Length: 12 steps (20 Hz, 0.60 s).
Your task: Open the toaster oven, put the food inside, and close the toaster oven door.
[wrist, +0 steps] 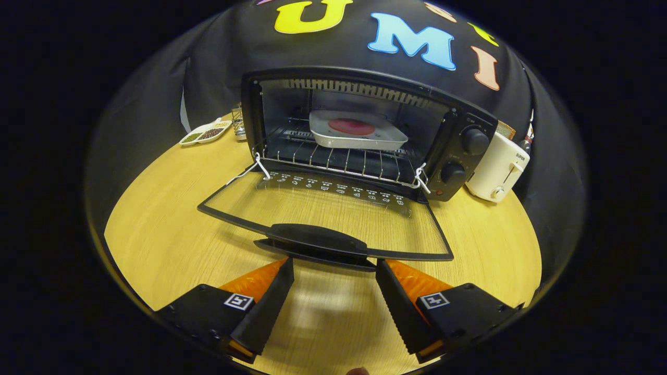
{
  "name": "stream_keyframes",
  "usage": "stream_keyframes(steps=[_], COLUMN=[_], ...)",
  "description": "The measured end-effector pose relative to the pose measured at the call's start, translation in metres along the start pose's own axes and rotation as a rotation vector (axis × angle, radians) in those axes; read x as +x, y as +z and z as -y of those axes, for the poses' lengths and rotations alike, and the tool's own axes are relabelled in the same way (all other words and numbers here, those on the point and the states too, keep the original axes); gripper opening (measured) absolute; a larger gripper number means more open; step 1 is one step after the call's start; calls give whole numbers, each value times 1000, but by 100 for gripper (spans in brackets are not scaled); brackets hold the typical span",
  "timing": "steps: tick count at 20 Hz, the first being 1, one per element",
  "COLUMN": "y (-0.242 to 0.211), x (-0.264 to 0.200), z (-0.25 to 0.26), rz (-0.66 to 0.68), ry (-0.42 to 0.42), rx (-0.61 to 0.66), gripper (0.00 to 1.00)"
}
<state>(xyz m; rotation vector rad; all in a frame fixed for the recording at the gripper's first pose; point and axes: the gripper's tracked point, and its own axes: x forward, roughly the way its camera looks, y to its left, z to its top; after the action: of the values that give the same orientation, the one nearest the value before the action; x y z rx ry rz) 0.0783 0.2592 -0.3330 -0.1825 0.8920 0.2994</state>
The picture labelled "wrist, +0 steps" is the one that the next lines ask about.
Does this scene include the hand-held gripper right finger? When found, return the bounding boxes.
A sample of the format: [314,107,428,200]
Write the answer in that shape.
[375,259,524,364]

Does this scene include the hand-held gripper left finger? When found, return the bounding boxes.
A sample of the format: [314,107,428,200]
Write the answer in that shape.
[155,256,295,364]

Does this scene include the white square plate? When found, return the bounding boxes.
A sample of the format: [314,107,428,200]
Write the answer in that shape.
[309,109,409,151]

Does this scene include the black toaster oven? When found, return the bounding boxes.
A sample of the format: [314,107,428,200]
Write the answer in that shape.
[197,66,498,272]

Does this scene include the pink round food slice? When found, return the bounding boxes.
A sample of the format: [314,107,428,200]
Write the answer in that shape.
[328,118,376,136]

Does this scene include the white pop-up toaster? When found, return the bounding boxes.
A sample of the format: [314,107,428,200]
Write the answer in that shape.
[465,131,530,203]

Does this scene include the white divided condiment dish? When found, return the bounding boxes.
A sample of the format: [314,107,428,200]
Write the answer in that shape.
[179,118,232,146]

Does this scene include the red label bottle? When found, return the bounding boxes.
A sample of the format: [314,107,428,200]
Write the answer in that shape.
[523,109,536,154]

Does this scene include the black backdrop cloth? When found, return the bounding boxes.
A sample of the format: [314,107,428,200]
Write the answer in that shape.
[83,0,589,282]

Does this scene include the metal wire basket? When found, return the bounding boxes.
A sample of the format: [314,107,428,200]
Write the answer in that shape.
[231,103,247,141]

